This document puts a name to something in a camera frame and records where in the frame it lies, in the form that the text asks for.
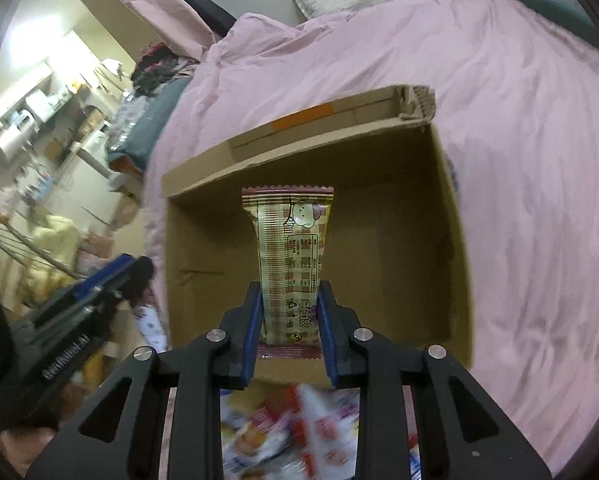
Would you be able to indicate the teal bed cushion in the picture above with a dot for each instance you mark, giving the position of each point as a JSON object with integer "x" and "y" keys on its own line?
{"x": 574, "y": 19}

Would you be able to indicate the brown cardboard box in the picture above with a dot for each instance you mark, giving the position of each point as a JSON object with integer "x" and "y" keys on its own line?
{"x": 355, "y": 192}

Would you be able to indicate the white water heater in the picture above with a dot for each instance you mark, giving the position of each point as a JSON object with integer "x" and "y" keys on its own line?
{"x": 13, "y": 138}

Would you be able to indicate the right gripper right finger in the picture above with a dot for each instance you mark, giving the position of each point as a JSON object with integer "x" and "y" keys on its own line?
{"x": 343, "y": 363}

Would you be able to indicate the yellow cloth bundle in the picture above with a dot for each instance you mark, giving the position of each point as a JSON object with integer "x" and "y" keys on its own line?
{"x": 58, "y": 240}

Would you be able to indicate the checkered beige snack bar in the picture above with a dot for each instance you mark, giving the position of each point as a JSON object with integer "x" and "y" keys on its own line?
{"x": 290, "y": 223}

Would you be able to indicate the pile of clothes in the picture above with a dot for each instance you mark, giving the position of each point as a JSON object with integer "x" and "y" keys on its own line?
{"x": 158, "y": 81}

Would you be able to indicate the light blue cartoon packet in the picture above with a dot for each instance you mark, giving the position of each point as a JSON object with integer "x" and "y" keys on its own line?
{"x": 151, "y": 320}

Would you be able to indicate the red white snack bag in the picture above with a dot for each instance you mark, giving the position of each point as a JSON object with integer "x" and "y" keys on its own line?
{"x": 289, "y": 432}

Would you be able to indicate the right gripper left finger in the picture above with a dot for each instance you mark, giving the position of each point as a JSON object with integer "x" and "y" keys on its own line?
{"x": 243, "y": 327}

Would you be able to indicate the pink hanging sheet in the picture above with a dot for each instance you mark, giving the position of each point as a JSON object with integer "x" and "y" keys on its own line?
{"x": 179, "y": 26}

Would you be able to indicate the pink bed duvet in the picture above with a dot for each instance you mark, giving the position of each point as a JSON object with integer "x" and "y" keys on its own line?
{"x": 518, "y": 115}

